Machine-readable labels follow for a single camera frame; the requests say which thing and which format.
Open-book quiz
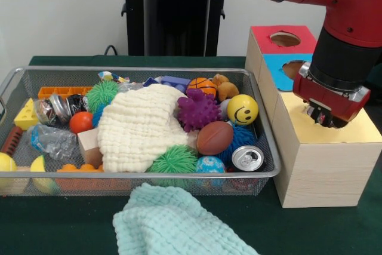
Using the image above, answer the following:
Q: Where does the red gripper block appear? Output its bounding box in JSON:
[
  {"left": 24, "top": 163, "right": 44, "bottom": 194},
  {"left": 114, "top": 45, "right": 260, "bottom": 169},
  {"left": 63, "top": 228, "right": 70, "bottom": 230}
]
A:
[{"left": 292, "top": 62, "right": 371, "bottom": 129}]

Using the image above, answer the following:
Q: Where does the cream knitted cloth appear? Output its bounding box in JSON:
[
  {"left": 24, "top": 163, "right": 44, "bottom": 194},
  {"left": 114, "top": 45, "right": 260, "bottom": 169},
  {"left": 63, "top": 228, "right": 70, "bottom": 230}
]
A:
[{"left": 97, "top": 83, "right": 199, "bottom": 174}]

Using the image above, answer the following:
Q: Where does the mint green knitted cloth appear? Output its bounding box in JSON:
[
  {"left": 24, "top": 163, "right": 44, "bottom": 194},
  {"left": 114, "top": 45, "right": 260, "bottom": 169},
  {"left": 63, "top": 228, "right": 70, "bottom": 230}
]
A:
[{"left": 113, "top": 182, "right": 257, "bottom": 255}]

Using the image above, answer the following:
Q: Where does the wooden box with three holes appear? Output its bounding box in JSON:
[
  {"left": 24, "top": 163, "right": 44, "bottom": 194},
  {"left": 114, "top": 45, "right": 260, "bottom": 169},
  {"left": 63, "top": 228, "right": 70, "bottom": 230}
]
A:
[{"left": 245, "top": 25, "right": 382, "bottom": 209}]

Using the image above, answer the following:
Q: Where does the yellow smiley face ball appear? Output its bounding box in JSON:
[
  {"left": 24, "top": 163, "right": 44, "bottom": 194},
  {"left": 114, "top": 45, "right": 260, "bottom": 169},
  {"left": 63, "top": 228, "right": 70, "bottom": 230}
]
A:
[{"left": 227, "top": 94, "right": 259, "bottom": 126}]

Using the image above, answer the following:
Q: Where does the silver drink can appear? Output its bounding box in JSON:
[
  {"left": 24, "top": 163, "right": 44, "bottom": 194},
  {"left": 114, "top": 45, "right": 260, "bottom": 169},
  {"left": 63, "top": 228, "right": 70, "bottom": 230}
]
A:
[{"left": 232, "top": 146, "right": 264, "bottom": 172}]

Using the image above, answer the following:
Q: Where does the brown toy football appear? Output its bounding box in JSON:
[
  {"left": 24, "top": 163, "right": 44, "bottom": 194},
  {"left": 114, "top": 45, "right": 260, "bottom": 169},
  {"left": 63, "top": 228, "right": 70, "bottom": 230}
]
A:
[{"left": 197, "top": 122, "right": 234, "bottom": 156}]

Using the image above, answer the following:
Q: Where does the orange toy basketball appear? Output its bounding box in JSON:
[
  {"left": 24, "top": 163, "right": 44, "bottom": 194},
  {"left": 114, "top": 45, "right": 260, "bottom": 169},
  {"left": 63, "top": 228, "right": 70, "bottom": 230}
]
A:
[{"left": 188, "top": 78, "right": 218, "bottom": 97}]

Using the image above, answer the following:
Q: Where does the purple spiky ball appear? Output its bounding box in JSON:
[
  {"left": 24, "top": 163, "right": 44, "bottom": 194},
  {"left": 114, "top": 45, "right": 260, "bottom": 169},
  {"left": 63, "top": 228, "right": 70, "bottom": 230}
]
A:
[{"left": 177, "top": 89, "right": 223, "bottom": 133}]

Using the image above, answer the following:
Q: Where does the green spiky ball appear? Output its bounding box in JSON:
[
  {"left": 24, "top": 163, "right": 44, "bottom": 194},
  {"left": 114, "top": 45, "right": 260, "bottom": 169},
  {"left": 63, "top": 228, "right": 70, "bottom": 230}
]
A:
[
  {"left": 87, "top": 80, "right": 121, "bottom": 113},
  {"left": 147, "top": 145, "right": 199, "bottom": 190}
]

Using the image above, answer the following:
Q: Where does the plain wooden block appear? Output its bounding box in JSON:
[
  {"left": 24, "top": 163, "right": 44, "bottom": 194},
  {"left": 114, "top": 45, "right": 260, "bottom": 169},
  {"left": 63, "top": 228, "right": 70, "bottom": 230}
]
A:
[{"left": 78, "top": 128, "right": 104, "bottom": 169}]

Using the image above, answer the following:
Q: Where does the red ball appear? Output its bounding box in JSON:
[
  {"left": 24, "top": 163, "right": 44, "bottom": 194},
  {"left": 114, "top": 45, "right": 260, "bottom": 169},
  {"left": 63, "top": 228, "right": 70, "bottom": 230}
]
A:
[{"left": 70, "top": 111, "right": 96, "bottom": 135}]

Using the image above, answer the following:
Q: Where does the orange toy brick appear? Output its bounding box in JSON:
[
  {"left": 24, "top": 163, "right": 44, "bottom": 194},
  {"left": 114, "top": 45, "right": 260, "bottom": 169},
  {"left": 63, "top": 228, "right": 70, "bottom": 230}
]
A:
[{"left": 57, "top": 163, "right": 106, "bottom": 176}]

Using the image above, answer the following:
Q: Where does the orange plastic tray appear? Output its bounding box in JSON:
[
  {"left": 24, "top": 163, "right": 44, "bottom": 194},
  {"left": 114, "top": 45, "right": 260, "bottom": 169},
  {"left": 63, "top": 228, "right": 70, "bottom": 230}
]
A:
[{"left": 39, "top": 85, "right": 95, "bottom": 99}]

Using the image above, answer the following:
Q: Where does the yellow cheese wedge toy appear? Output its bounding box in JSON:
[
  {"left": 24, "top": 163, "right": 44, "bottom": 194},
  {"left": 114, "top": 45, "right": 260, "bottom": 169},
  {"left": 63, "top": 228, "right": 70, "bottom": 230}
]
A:
[{"left": 14, "top": 98, "right": 41, "bottom": 130}]

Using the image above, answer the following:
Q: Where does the plain yellow ball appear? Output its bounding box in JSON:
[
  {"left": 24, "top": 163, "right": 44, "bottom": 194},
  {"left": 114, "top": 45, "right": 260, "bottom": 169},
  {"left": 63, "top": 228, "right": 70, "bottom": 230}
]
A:
[{"left": 0, "top": 152, "right": 19, "bottom": 195}]

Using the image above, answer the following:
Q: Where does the shallow wire mesh bin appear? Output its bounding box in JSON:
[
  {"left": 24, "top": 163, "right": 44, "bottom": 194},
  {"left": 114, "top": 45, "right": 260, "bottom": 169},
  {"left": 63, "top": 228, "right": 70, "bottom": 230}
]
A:
[{"left": 0, "top": 66, "right": 282, "bottom": 197}]

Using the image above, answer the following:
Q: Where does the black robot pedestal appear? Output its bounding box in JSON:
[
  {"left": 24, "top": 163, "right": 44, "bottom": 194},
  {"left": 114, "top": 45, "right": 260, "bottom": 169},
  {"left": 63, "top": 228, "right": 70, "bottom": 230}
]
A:
[{"left": 115, "top": 0, "right": 248, "bottom": 57}]

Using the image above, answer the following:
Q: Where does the black cable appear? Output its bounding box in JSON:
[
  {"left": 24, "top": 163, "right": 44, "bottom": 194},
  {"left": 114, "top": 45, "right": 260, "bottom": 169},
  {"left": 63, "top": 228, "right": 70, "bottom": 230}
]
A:
[{"left": 104, "top": 44, "right": 120, "bottom": 57}]

